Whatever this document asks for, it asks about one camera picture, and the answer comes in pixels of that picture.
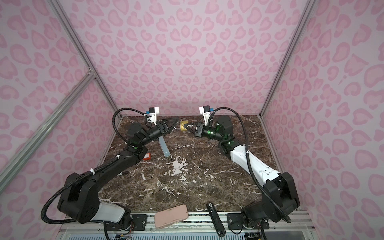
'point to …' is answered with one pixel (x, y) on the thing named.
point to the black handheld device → (215, 219)
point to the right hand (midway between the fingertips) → (186, 126)
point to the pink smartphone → (171, 216)
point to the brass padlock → (182, 122)
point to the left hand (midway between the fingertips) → (179, 119)
